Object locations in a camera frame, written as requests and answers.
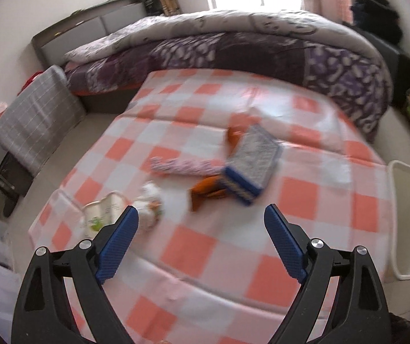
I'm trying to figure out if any black storage cabinet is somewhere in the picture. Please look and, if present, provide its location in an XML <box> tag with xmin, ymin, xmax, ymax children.
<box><xmin>343</xmin><ymin>22</ymin><xmax>410</xmax><ymax>109</ymax></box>

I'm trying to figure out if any green white paper package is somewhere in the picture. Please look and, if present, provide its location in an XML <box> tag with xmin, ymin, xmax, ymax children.
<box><xmin>82</xmin><ymin>192</ymin><xmax>127</xmax><ymax>239</ymax></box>

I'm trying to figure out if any pink fuzzy sock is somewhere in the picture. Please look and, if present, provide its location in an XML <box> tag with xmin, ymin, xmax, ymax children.
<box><xmin>150</xmin><ymin>157</ymin><xmax>224</xmax><ymax>176</ymax></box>

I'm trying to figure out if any white tissue ball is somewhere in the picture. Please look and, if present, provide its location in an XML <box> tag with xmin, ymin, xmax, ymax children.
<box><xmin>132</xmin><ymin>181</ymin><xmax>163</xmax><ymax>231</ymax></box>

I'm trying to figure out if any blue white carton box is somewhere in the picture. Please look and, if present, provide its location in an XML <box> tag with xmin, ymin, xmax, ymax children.
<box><xmin>220</xmin><ymin>124</ymin><xmax>283</xmax><ymax>205</ymax></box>

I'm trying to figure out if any orange cloth sock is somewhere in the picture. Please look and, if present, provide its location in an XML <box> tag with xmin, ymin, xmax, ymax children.
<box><xmin>190</xmin><ymin>126</ymin><xmax>247</xmax><ymax>212</ymax></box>

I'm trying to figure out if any grey padded bed headboard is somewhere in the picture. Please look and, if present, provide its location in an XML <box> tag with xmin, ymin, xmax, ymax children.
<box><xmin>31</xmin><ymin>0</ymin><xmax>147</xmax><ymax>69</ymax></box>

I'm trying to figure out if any orange white checkered cloth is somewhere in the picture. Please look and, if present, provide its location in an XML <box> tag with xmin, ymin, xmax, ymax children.
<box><xmin>29</xmin><ymin>70</ymin><xmax>395</xmax><ymax>343</ymax></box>

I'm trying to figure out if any grey checked cushion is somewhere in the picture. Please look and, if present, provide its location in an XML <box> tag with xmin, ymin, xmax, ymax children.
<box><xmin>0</xmin><ymin>65</ymin><xmax>86</xmax><ymax>176</ymax></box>

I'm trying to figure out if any pile of black clothes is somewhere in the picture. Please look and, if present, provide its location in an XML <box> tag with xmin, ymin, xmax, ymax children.
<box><xmin>350</xmin><ymin>0</ymin><xmax>403</xmax><ymax>45</ymax></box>

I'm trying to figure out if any purple white patterned duvet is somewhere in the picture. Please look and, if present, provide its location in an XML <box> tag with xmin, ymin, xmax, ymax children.
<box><xmin>64</xmin><ymin>10</ymin><xmax>393</xmax><ymax>140</ymax></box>

